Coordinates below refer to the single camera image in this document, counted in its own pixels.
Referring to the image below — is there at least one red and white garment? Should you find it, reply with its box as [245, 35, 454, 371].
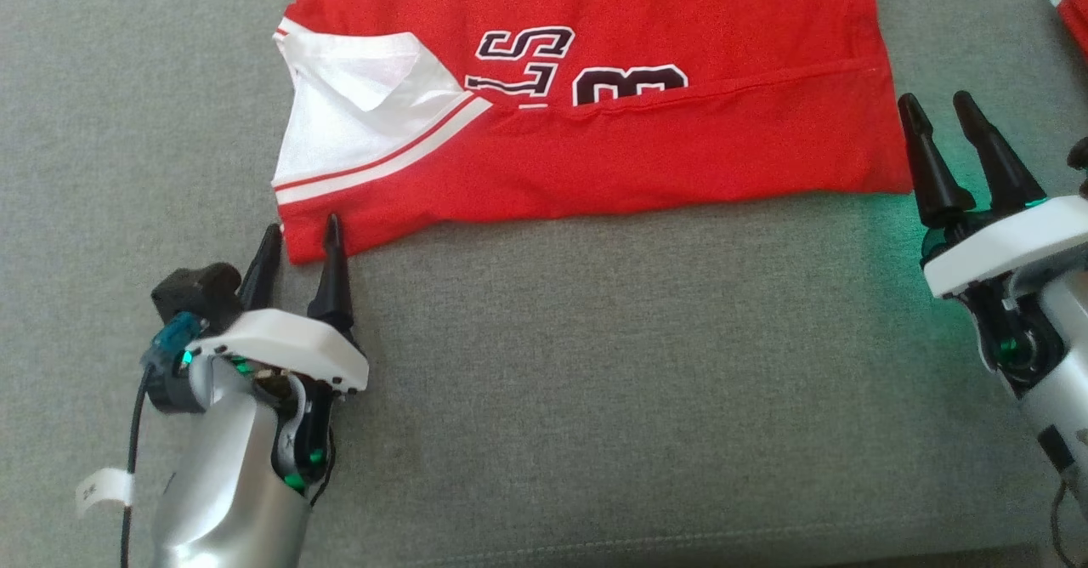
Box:
[1044, 0, 1088, 63]

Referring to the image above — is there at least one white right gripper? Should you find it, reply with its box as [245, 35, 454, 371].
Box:
[898, 89, 1088, 301]

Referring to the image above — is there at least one teal camera cable connector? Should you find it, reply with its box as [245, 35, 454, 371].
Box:
[150, 311, 207, 373]

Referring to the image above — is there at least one white paper cable label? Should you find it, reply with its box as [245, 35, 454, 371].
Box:
[75, 465, 135, 520]

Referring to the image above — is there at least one grey fabric sofa seat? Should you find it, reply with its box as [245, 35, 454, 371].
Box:
[0, 0, 1088, 568]

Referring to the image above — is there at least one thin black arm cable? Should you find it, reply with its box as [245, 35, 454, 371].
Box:
[1050, 479, 1088, 552]
[119, 362, 162, 568]

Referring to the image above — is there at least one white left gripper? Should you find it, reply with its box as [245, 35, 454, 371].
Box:
[183, 213, 371, 396]

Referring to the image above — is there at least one red basketball jersey with number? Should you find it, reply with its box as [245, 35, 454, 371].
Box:
[272, 0, 915, 265]

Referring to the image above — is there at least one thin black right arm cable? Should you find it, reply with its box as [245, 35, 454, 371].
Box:
[1050, 479, 1088, 552]

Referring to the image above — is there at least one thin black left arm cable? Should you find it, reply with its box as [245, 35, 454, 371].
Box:
[119, 362, 162, 568]

